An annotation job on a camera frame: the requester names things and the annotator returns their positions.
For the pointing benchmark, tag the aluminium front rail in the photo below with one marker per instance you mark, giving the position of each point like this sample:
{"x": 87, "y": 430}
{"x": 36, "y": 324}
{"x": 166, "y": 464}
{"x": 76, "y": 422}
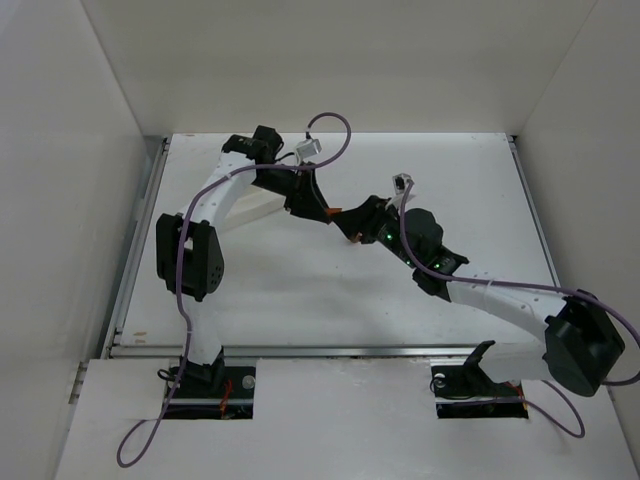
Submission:
{"x": 289, "y": 351}

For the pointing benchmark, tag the aluminium table rail left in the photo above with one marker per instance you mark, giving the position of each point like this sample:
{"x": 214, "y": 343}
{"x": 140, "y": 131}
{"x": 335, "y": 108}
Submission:
{"x": 135, "y": 234}

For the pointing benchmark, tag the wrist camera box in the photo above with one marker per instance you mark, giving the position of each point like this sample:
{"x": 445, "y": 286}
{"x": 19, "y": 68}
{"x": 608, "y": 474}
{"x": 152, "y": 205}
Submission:
{"x": 401, "y": 183}
{"x": 307, "y": 148}

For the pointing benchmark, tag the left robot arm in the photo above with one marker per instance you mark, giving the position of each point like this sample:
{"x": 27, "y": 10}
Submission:
{"x": 189, "y": 258}

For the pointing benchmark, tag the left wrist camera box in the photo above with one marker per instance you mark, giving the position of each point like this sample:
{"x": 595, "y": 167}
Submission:
{"x": 307, "y": 148}

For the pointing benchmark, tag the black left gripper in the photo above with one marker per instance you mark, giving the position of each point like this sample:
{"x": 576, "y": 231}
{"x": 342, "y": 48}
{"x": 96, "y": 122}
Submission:
{"x": 302, "y": 195}

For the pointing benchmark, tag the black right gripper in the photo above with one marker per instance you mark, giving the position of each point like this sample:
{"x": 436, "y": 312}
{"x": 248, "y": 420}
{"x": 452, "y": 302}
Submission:
{"x": 378, "y": 223}

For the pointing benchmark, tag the aluminium table rail right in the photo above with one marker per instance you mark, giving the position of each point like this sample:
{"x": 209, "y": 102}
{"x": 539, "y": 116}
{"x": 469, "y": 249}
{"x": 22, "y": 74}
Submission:
{"x": 512, "y": 142}

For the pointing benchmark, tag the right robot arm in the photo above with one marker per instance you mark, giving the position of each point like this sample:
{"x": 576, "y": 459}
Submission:
{"x": 574, "y": 342}

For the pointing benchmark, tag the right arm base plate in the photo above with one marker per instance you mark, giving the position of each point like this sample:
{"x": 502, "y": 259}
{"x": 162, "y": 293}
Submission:
{"x": 467, "y": 393}

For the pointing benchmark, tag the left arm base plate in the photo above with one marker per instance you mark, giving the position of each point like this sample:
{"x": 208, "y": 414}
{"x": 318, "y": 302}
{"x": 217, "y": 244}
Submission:
{"x": 229, "y": 397}

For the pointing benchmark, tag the aluminium table rail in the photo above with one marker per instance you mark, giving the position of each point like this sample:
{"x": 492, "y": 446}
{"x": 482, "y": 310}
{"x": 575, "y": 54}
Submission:
{"x": 512, "y": 142}
{"x": 135, "y": 234}

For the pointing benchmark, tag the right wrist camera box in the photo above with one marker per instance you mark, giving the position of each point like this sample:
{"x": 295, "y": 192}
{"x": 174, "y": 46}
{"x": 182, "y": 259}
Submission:
{"x": 401, "y": 183}

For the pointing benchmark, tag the white plastic tray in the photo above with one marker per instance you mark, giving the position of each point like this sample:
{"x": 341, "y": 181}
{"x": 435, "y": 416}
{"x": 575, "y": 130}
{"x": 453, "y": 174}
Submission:
{"x": 253, "y": 205}

